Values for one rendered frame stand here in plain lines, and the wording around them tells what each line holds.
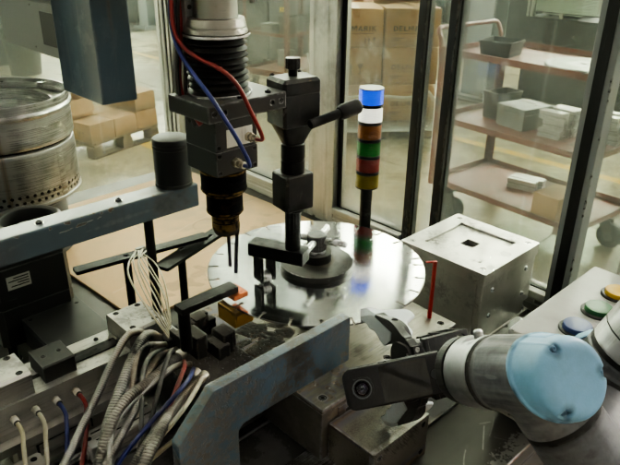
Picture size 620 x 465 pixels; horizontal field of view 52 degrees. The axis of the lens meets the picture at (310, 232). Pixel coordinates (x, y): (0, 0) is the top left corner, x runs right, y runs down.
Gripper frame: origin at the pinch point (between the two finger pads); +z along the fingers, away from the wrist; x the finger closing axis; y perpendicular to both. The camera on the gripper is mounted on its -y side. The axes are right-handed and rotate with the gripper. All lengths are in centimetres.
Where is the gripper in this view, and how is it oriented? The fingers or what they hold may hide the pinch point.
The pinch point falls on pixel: (368, 366)
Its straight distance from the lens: 88.2
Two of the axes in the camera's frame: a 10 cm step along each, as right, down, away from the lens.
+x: -2.0, -9.8, 0.8
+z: -3.7, 1.5, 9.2
